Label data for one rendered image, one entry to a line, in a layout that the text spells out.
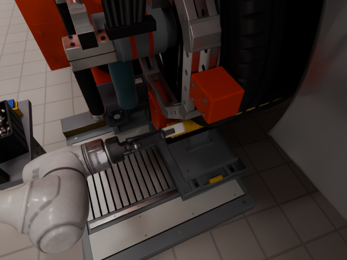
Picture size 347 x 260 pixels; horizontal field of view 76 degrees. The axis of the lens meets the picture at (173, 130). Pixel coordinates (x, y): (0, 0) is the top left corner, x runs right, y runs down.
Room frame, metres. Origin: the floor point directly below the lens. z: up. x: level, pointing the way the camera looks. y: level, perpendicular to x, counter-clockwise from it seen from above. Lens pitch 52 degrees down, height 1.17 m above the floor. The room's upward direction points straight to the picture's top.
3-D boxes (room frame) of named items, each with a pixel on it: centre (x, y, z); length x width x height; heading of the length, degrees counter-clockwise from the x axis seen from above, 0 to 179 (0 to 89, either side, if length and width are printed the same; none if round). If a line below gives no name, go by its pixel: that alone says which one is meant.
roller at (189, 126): (0.57, -0.10, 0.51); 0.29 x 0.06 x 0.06; 113
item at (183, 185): (0.70, -0.11, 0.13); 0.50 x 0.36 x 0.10; 23
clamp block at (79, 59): (0.40, 0.16, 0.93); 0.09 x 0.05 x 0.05; 113
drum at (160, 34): (0.61, 0.11, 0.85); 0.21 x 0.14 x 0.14; 113
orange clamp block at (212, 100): (0.35, -0.09, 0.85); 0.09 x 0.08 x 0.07; 23
